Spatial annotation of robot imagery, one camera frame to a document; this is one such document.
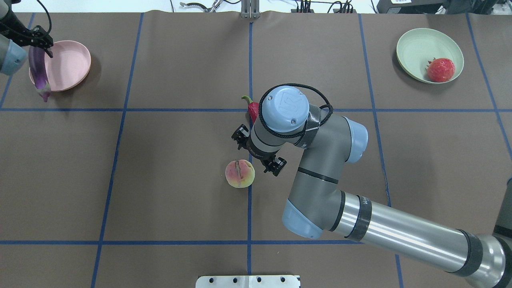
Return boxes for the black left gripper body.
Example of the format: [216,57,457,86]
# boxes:
[0,16,54,58]

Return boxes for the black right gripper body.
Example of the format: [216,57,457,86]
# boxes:
[232,124,287,176]

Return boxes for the pink yellow peach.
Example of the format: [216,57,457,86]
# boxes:
[225,159,255,188]

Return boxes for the purple eggplant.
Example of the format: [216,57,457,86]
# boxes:
[28,47,51,102]

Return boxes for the red chili pepper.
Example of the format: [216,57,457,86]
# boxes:
[241,95,259,124]

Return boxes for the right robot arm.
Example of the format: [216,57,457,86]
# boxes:
[232,83,511,288]

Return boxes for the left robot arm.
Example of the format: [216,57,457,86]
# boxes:
[0,0,54,76]

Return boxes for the pink plate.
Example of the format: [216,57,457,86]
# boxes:
[29,40,92,92]

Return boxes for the aluminium frame post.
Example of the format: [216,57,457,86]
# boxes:
[241,0,261,19]

